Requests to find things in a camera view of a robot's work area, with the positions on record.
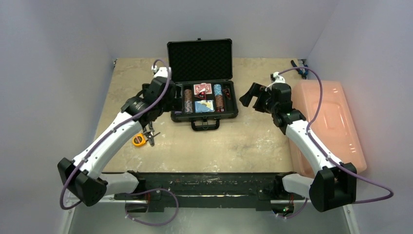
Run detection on brown chip roll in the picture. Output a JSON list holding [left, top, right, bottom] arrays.
[[184, 89, 193, 101]]

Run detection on mixed colour chip stack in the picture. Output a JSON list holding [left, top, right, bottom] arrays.
[[184, 100, 193, 114]]

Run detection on red triangular dealer button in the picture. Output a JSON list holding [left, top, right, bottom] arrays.
[[195, 90, 207, 100]]

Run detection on black poker set case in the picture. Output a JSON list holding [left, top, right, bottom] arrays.
[[167, 39, 239, 131]]

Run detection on white triangular dealer button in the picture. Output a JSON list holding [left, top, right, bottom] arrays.
[[222, 89, 231, 99]]

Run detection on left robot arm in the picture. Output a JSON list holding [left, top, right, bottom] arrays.
[[57, 77, 176, 210]]

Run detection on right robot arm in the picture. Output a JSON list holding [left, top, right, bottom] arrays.
[[239, 83, 357, 212]]

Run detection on light blue chip stack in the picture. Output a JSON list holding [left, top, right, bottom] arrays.
[[213, 84, 223, 97]]

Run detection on brown red chip stack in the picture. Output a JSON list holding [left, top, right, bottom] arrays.
[[215, 95, 225, 112]]

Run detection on black multitool pliers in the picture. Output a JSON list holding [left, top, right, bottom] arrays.
[[143, 121, 160, 147]]

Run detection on red playing card deck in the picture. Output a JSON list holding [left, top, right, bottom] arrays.
[[193, 83, 212, 95]]

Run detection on yellow tape measure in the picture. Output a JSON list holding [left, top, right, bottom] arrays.
[[132, 133, 146, 148]]

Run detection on blue playing card deck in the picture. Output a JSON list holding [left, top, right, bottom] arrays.
[[194, 100, 215, 113]]

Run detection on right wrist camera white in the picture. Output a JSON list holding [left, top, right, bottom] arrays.
[[270, 72, 285, 85]]

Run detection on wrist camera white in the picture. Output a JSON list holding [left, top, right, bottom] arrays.
[[151, 65, 171, 79], [270, 72, 285, 85]]

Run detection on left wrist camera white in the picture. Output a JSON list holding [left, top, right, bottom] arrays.
[[151, 65, 171, 79]]

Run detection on blue handled pliers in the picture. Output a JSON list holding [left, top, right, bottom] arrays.
[[290, 59, 308, 79]]

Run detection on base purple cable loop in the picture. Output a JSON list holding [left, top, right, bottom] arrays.
[[125, 188, 179, 227]]

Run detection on aluminium frame rail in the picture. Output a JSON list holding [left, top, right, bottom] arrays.
[[64, 197, 361, 234]]

